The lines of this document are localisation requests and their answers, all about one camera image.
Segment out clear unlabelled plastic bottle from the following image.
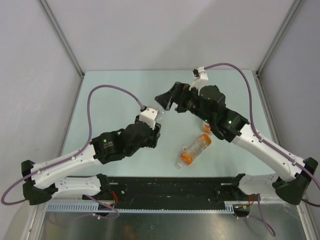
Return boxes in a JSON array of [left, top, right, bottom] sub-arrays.
[[155, 107, 168, 122]]

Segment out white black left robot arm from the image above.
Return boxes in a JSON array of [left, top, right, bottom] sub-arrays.
[[21, 108, 161, 205]]

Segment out grey slotted cable duct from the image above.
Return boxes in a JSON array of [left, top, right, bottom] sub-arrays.
[[45, 201, 235, 214]]

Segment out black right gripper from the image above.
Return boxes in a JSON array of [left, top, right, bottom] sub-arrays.
[[155, 81, 214, 125]]

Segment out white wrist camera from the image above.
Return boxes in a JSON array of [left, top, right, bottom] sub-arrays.
[[138, 106, 159, 130], [189, 66, 209, 91]]

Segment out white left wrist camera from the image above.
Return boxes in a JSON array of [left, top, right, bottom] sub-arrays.
[[138, 106, 159, 130]]

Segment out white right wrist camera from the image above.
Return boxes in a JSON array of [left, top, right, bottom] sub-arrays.
[[189, 66, 209, 91]]

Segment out left aluminium frame post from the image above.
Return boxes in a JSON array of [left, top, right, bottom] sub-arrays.
[[37, 0, 85, 77]]

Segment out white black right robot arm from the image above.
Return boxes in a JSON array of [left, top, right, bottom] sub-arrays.
[[154, 82, 318, 205]]

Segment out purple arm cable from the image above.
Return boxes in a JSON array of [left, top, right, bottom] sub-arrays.
[[0, 84, 147, 220], [204, 62, 320, 238]]

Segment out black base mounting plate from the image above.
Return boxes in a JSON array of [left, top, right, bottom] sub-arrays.
[[93, 174, 257, 210]]

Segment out orange label tea bottle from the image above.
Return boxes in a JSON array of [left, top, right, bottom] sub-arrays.
[[176, 134, 212, 169]]

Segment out aluminium frame post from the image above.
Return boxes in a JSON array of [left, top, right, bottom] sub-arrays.
[[37, 0, 85, 77], [256, 0, 305, 76]]

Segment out right aluminium frame post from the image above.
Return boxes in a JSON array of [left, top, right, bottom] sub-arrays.
[[256, 0, 305, 76]]

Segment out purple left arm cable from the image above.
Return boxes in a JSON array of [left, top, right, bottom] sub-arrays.
[[0, 84, 147, 220]]

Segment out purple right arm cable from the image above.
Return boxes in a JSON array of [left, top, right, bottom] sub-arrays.
[[204, 62, 320, 238]]

